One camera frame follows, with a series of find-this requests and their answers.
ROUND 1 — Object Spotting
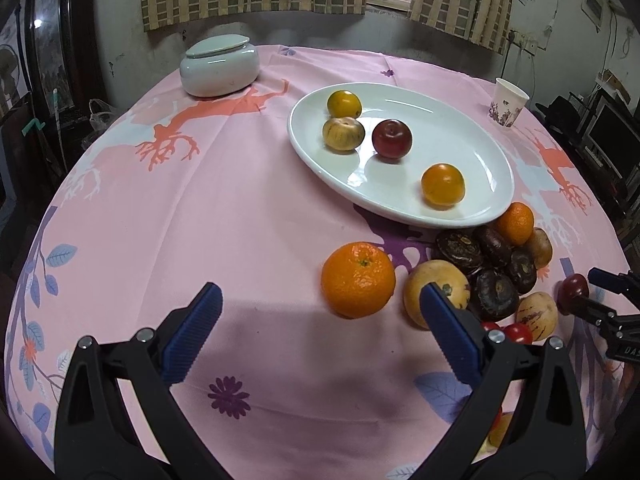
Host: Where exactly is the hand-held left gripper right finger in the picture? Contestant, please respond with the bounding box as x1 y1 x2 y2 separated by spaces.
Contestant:
419 282 587 480

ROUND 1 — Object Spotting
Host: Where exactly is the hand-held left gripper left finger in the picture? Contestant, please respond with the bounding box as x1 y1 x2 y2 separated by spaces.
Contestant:
54 282 236 480

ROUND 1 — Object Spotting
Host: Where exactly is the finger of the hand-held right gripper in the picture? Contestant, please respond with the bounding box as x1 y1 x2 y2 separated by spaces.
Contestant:
569 294 619 334
588 267 640 307

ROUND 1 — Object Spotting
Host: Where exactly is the striped pepino melon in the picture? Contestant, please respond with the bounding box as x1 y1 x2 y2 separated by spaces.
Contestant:
515 291 559 342

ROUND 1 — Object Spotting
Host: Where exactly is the large tan pepino melon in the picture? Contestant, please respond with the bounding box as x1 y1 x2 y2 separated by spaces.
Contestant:
403 259 471 330

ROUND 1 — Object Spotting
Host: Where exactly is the small yellowish brown fruit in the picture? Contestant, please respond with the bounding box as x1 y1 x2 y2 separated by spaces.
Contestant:
525 227 554 270

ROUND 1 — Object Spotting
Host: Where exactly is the large orange mandarin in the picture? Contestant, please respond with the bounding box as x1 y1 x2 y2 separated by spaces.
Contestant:
320 241 397 320

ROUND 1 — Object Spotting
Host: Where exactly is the white oval plate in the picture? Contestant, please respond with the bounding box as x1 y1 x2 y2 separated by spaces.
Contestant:
287 82 516 228

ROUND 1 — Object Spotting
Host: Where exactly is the small orange mandarin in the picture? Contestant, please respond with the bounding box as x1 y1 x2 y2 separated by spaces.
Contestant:
492 202 535 247

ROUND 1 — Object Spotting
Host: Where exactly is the pale yellow pepino melon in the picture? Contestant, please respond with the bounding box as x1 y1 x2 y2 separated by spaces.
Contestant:
487 412 514 449

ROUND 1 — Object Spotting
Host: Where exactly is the pink printed tablecloth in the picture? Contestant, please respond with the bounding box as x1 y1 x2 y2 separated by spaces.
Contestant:
2 45 632 480

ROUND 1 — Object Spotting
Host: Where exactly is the computer monitor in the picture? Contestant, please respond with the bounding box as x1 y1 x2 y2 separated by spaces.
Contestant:
585 97 640 181

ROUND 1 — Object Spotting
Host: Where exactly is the orange tomato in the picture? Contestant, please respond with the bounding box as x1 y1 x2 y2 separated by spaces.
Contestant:
421 163 466 207

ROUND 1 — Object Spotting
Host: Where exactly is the dark red plum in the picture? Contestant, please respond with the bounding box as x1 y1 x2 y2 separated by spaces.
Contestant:
372 119 414 161

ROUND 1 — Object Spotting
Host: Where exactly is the printed paper cup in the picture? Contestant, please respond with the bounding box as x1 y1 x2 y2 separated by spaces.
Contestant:
487 78 531 129

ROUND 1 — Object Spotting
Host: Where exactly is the small pale pepino melon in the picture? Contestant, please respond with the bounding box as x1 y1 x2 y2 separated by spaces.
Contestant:
322 116 365 152

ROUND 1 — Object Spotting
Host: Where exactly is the clear plastic bag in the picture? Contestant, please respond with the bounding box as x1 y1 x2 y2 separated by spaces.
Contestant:
89 99 119 132

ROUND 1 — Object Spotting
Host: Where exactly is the yellow tomato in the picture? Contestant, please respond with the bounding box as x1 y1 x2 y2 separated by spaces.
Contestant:
327 90 362 118

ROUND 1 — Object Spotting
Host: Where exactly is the white ceramic jar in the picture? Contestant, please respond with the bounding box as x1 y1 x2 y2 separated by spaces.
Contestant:
180 42 262 98

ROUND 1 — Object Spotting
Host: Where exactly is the white ceramic jar lid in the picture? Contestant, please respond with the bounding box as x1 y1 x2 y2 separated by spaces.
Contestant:
186 34 251 59

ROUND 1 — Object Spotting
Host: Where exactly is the dark wooden cabinet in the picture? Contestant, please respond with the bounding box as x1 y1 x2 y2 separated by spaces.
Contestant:
25 0 109 111

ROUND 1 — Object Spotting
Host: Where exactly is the wall socket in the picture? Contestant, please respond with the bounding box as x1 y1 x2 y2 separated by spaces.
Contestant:
507 30 537 54

